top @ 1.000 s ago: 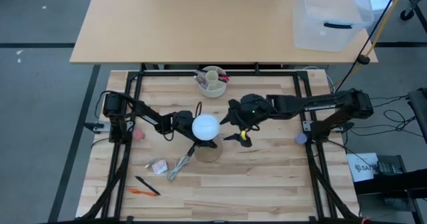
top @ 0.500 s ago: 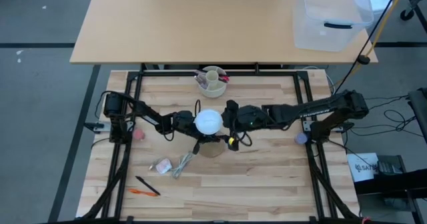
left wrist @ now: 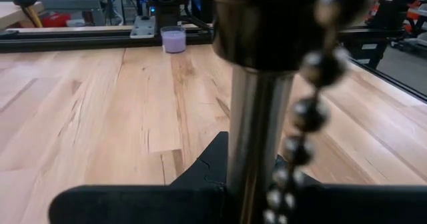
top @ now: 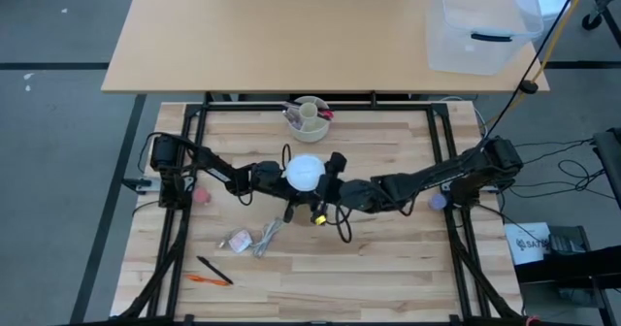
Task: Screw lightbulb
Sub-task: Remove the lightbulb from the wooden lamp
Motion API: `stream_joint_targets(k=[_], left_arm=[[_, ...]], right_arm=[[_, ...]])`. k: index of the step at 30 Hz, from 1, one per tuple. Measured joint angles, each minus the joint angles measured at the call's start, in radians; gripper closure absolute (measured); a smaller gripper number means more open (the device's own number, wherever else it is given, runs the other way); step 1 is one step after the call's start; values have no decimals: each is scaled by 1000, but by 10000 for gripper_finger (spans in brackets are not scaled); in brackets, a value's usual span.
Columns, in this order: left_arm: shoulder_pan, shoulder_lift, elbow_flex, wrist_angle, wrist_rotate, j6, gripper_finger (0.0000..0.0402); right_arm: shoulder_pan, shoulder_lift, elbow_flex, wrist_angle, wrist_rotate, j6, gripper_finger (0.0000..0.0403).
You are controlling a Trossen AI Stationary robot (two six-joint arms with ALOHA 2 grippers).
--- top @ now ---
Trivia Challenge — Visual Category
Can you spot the beige desk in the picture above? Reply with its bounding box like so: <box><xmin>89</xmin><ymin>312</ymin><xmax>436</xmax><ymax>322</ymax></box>
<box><xmin>100</xmin><ymin>0</ymin><xmax>551</xmax><ymax>94</ymax></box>

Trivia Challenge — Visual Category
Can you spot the black side cabinet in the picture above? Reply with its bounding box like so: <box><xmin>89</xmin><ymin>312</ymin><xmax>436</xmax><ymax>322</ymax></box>
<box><xmin>591</xmin><ymin>126</ymin><xmax>621</xmax><ymax>211</ymax></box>

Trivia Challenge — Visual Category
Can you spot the yellow pole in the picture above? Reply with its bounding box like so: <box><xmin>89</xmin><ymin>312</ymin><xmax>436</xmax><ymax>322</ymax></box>
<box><xmin>489</xmin><ymin>0</ymin><xmax>592</xmax><ymax>123</ymax></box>

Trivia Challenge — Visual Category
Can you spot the white round bin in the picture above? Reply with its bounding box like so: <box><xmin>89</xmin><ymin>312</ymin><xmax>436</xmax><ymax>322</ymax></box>
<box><xmin>531</xmin><ymin>0</ymin><xmax>570</xmax><ymax>39</ymax></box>

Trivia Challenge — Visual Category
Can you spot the white reflector lightbulb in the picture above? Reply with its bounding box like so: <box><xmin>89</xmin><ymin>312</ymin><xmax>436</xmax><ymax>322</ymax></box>
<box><xmin>284</xmin><ymin>153</ymin><xmax>327</xmax><ymax>192</ymax></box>

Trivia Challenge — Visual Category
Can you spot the grey coiled cable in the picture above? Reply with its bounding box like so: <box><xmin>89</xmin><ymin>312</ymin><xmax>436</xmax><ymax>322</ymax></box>
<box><xmin>250</xmin><ymin>216</ymin><xmax>288</xmax><ymax>260</ymax></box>

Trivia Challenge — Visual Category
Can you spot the black caster stand leg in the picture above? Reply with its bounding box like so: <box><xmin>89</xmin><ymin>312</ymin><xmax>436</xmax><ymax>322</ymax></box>
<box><xmin>580</xmin><ymin>0</ymin><xmax>621</xmax><ymax>31</ymax></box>

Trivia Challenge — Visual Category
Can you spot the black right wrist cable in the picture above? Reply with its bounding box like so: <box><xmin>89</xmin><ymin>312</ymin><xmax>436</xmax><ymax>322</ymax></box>
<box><xmin>332</xmin><ymin>203</ymin><xmax>354</xmax><ymax>245</ymax></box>

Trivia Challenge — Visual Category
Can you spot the clear plastic storage box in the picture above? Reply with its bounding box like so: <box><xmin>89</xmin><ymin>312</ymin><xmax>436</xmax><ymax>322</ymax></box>
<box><xmin>425</xmin><ymin>0</ymin><xmax>544</xmax><ymax>77</ymax></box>

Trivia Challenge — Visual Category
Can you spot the orange pen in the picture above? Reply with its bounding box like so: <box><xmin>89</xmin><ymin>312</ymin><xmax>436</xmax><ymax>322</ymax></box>
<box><xmin>185</xmin><ymin>273</ymin><xmax>230</xmax><ymax>287</ymax></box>

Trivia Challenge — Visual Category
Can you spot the black keyboard device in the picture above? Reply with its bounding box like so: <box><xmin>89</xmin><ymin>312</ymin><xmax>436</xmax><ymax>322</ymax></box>
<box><xmin>547</xmin><ymin>225</ymin><xmax>591</xmax><ymax>255</ymax></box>

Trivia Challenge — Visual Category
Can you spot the black floor cable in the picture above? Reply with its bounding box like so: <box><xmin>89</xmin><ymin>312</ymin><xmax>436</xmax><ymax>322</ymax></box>
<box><xmin>484</xmin><ymin>139</ymin><xmax>607</xmax><ymax>201</ymax></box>

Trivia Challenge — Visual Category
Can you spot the black side table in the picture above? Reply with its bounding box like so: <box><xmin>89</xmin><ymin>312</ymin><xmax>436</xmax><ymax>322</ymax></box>
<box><xmin>513</xmin><ymin>252</ymin><xmax>621</xmax><ymax>326</ymax></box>

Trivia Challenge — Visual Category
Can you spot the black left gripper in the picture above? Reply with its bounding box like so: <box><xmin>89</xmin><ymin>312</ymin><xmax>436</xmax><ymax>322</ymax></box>
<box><xmin>278</xmin><ymin>168</ymin><xmax>314</xmax><ymax>224</ymax></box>

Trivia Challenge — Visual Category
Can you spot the white printed paper bag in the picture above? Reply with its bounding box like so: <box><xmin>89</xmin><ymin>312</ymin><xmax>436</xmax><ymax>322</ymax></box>
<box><xmin>503</xmin><ymin>221</ymin><xmax>553</xmax><ymax>266</ymax></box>

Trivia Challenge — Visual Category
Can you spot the clear bag with pink card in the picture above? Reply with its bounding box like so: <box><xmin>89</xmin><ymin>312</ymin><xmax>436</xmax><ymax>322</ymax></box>
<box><xmin>218</xmin><ymin>226</ymin><xmax>254</xmax><ymax>255</ymax></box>

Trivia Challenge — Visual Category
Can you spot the black aluminium table frame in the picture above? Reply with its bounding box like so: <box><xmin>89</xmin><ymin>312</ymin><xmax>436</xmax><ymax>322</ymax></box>
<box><xmin>114</xmin><ymin>100</ymin><xmax>528</xmax><ymax>326</ymax></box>

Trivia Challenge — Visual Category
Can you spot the black slanted cable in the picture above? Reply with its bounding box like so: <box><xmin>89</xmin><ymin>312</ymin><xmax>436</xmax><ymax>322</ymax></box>
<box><xmin>482</xmin><ymin>0</ymin><xmax>586</xmax><ymax>143</ymax></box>

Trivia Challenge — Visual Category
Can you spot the beige round desk organizer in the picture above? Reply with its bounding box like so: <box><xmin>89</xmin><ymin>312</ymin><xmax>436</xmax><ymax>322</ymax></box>
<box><xmin>282</xmin><ymin>95</ymin><xmax>332</xmax><ymax>144</ymax></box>

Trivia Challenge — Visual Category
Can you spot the silver mounting bracket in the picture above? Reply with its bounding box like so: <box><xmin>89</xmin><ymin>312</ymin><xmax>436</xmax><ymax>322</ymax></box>
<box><xmin>120</xmin><ymin>177</ymin><xmax>162</xmax><ymax>194</ymax></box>

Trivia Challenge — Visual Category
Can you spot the black pen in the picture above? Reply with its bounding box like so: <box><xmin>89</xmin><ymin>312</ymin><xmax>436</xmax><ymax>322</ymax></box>
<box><xmin>196</xmin><ymin>255</ymin><xmax>235</xmax><ymax>286</ymax></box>

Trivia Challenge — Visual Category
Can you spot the pink small cup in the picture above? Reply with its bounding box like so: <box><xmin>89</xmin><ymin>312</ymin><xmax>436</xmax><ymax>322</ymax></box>
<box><xmin>192</xmin><ymin>185</ymin><xmax>213</xmax><ymax>206</ymax></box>

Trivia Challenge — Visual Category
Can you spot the white cable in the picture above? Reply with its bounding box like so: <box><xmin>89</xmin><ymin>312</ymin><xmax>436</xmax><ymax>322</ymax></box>
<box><xmin>439</xmin><ymin>95</ymin><xmax>488</xmax><ymax>141</ymax></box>

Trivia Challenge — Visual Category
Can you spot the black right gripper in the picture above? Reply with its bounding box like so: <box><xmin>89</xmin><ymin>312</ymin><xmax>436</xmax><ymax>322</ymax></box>
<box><xmin>313</xmin><ymin>151</ymin><xmax>348</xmax><ymax>225</ymax></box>

